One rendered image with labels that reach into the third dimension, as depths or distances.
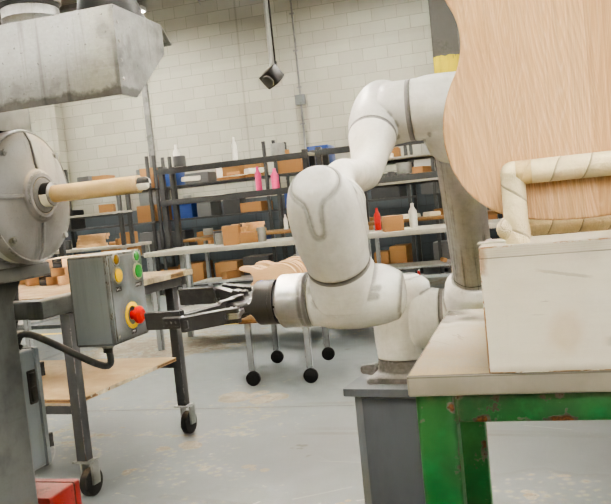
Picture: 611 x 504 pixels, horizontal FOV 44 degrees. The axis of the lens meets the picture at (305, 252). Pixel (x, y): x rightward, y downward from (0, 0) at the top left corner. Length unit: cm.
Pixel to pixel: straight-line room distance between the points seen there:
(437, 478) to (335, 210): 41
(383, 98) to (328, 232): 59
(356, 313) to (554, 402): 32
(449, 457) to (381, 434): 90
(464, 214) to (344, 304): 64
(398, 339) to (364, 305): 81
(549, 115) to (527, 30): 12
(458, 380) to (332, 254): 25
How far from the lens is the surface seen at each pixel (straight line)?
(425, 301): 198
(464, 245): 182
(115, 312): 171
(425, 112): 160
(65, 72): 132
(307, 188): 109
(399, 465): 203
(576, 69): 109
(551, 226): 121
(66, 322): 349
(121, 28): 131
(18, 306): 171
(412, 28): 1262
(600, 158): 105
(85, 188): 146
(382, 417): 200
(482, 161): 109
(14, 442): 171
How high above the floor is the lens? 118
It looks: 3 degrees down
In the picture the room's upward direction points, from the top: 6 degrees counter-clockwise
